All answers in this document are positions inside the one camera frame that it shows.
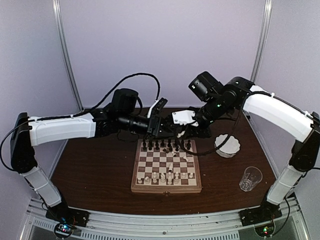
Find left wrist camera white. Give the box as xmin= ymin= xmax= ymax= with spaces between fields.
xmin=146 ymin=97 xmax=168 ymax=119

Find white scalloped bowl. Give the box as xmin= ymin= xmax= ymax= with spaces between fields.
xmin=214 ymin=134 xmax=241 ymax=158

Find aluminium corner post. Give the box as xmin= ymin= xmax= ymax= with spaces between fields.
xmin=250 ymin=0 xmax=273 ymax=84
xmin=52 ymin=0 xmax=83 ymax=111

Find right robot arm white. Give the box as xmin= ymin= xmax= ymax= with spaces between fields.
xmin=172 ymin=71 xmax=320 ymax=221

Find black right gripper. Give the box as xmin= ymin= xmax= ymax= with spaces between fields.
xmin=181 ymin=94 xmax=231 ymax=139

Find dark rook far piece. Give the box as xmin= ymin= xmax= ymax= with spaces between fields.
xmin=142 ymin=140 xmax=147 ymax=151

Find left aluminium corner post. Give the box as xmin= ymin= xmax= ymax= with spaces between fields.
xmin=52 ymin=0 xmax=83 ymax=111

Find right aluminium corner post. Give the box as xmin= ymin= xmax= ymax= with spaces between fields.
xmin=250 ymin=0 xmax=273 ymax=84

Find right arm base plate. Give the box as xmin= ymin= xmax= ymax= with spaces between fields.
xmin=238 ymin=207 xmax=283 ymax=227

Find dark rook corner piece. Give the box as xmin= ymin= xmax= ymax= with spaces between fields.
xmin=186 ymin=140 xmax=191 ymax=150

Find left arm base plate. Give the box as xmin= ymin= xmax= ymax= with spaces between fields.
xmin=45 ymin=202 xmax=90 ymax=227

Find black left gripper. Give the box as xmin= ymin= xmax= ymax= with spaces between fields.
xmin=118 ymin=112 xmax=179 ymax=141

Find white knight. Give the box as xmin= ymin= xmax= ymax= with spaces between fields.
xmin=168 ymin=163 xmax=173 ymax=172

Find wooden chess board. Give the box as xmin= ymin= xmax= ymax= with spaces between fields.
xmin=131 ymin=139 xmax=203 ymax=194

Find aluminium front rail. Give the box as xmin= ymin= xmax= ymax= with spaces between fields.
xmin=18 ymin=197 xmax=311 ymax=240

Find clear plastic cup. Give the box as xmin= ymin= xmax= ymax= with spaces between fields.
xmin=239 ymin=166 xmax=263 ymax=192

